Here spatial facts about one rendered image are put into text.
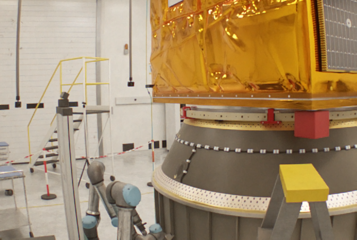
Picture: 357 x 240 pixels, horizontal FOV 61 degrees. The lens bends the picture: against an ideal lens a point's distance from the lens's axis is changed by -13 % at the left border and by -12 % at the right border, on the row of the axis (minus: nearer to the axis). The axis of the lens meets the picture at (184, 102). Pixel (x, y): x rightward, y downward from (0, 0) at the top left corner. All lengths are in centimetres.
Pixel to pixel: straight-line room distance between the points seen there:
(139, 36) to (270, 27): 867
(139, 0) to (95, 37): 190
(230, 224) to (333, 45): 118
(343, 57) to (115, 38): 871
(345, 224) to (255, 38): 124
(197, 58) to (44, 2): 766
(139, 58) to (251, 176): 852
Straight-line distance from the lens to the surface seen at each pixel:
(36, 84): 941
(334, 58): 181
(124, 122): 1008
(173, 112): 986
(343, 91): 195
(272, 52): 184
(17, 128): 942
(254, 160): 207
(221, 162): 215
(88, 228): 250
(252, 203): 199
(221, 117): 221
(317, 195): 119
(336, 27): 186
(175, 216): 242
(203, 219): 218
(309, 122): 177
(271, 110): 206
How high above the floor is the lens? 186
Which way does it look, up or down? 2 degrees down
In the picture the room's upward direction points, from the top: 1 degrees counter-clockwise
